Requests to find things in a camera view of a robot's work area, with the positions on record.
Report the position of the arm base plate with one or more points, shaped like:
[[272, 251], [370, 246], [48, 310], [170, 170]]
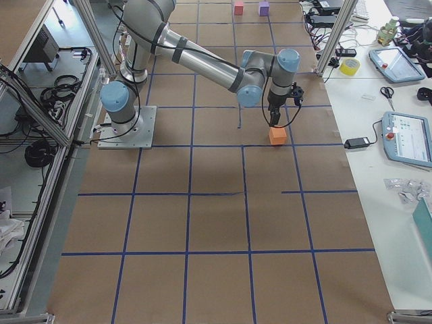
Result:
[[135, 134]]

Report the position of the bag of screws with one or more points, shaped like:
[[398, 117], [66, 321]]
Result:
[[409, 190]]

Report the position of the black power brick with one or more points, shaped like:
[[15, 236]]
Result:
[[357, 143]]

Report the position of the red foam cube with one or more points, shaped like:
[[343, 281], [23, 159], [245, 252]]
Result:
[[238, 8]]

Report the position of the purple foam cube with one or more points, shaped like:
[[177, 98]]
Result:
[[263, 8]]

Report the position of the far teach pendant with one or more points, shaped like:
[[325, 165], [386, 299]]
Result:
[[395, 65]]

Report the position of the teal box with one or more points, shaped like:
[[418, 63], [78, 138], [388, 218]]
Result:
[[422, 219]]

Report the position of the near teach pendant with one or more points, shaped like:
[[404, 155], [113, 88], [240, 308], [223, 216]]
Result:
[[407, 138]]

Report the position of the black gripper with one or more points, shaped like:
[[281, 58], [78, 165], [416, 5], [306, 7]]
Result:
[[274, 102]]

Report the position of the black power adapter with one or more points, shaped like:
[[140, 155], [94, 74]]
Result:
[[318, 21]]

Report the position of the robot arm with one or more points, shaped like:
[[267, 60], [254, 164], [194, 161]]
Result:
[[260, 77]]

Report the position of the teach pendant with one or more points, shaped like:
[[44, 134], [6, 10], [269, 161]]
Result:
[[395, 65], [407, 138]]

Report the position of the black handled scissors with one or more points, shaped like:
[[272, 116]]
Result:
[[388, 93]]

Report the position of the aluminium frame rail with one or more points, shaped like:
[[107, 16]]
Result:
[[48, 69]]

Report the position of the orange foam cube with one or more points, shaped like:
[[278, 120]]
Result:
[[277, 136]]

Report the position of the aluminium frame post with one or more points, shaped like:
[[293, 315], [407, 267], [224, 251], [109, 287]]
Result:
[[336, 32]]

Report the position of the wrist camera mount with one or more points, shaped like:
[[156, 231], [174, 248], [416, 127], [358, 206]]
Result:
[[297, 94]]

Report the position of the yellow tape roll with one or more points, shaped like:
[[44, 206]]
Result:
[[350, 66]]

